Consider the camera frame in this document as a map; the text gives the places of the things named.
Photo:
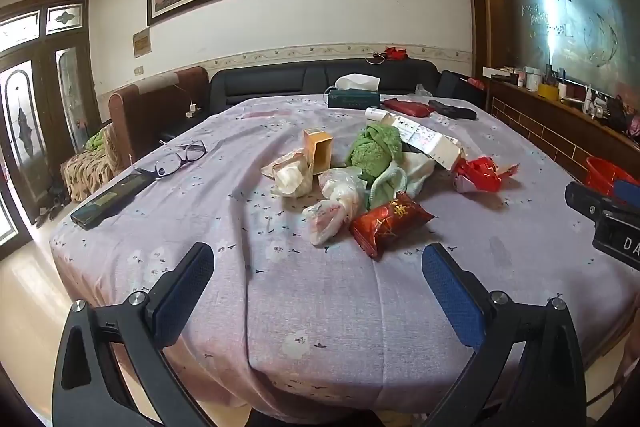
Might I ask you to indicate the black pouch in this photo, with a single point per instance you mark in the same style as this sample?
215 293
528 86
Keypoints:
452 110

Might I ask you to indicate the brown fuzzy blanket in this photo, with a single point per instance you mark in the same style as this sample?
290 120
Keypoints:
85 172

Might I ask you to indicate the red plastic basket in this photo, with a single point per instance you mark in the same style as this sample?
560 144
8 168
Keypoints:
605 177

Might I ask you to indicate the red snack packet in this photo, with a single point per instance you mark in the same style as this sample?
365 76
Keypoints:
390 222

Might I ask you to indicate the dark bag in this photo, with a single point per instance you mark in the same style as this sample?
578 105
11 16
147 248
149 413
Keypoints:
452 87

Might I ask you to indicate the red white box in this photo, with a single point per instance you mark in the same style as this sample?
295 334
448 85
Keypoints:
476 84

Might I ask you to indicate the wooden partition cabinet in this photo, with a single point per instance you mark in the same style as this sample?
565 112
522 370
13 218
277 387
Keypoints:
540 127

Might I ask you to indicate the green towel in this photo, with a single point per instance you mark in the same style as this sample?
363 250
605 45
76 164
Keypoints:
375 149

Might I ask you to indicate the white cloth with green edge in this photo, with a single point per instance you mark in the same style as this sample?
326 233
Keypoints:
417 172

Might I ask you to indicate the black bag on cabinet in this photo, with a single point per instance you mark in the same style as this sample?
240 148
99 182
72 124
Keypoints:
617 114

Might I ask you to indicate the white spray bottle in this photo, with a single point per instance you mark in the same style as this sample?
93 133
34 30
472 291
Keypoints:
377 113

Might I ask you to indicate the white jar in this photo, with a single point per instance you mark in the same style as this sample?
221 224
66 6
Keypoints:
533 80

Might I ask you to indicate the red pouch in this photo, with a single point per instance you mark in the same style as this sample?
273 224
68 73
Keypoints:
407 107

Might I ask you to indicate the green tissue box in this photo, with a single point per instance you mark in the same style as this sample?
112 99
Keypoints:
352 99

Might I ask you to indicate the white packet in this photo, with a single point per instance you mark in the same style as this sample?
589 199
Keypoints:
290 174

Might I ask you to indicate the long white medicine box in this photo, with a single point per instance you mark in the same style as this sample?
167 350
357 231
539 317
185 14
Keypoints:
425 139

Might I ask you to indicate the clear plastic bag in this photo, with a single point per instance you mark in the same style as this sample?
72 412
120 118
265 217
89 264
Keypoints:
423 92

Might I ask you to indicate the pink cloth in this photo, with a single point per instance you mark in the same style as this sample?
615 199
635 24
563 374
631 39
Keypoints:
634 127

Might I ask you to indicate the small wall plaque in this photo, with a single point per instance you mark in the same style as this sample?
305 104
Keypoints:
142 43

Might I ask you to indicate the orange box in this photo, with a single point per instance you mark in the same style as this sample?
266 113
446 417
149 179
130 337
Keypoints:
317 152

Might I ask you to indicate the red wrapper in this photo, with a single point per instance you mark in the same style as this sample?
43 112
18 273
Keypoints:
480 174

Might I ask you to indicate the red decoration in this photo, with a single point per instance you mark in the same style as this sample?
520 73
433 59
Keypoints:
395 54

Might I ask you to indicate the eyeglasses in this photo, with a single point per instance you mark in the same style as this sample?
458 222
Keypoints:
192 152

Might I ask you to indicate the brown armchair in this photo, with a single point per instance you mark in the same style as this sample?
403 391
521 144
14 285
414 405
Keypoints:
150 107

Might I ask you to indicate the black sofa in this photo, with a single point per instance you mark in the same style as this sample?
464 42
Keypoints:
270 82

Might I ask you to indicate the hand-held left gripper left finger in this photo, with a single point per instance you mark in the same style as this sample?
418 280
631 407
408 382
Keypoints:
182 294

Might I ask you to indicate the black remote control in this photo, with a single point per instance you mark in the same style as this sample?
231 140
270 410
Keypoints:
110 202

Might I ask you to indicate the white charger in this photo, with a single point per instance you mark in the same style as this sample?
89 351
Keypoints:
191 111

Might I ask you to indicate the wooden glass door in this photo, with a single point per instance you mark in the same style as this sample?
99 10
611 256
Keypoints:
25 107

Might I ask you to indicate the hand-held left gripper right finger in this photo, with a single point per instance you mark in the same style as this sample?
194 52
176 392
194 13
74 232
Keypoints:
452 302

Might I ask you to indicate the purple floral tablecloth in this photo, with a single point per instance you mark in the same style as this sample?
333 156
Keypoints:
250 307

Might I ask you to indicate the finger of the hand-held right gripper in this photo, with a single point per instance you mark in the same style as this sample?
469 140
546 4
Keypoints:
585 199
629 194

